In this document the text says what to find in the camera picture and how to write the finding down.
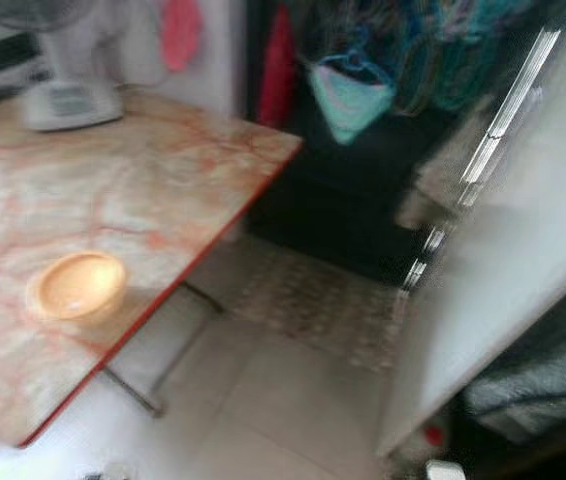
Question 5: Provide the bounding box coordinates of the bunch of coloured hangers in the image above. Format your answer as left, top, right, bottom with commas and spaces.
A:
391, 0, 529, 113

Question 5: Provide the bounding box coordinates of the orange plastic bowl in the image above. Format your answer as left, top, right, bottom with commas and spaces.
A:
25, 249, 130, 327

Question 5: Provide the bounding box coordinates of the red hanging bag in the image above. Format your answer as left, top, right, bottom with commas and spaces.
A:
255, 4, 297, 130

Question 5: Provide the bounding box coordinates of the patterned floor mat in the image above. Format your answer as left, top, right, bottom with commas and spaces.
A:
224, 244, 415, 372

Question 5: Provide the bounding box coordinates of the dark grey bag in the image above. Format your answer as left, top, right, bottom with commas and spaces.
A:
462, 328, 566, 442

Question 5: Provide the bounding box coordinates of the white fan base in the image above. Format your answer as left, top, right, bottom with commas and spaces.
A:
17, 0, 125, 132

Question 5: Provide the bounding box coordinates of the teal hanging bag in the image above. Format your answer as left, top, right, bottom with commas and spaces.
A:
307, 54, 397, 147

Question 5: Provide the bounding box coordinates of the white fridge door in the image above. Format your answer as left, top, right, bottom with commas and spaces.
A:
377, 0, 566, 457

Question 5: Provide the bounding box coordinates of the pink hanging cloth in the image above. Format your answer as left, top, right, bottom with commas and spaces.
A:
159, 0, 203, 72

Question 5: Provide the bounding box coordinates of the orange marble folding table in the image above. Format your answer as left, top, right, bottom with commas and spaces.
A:
0, 88, 305, 449

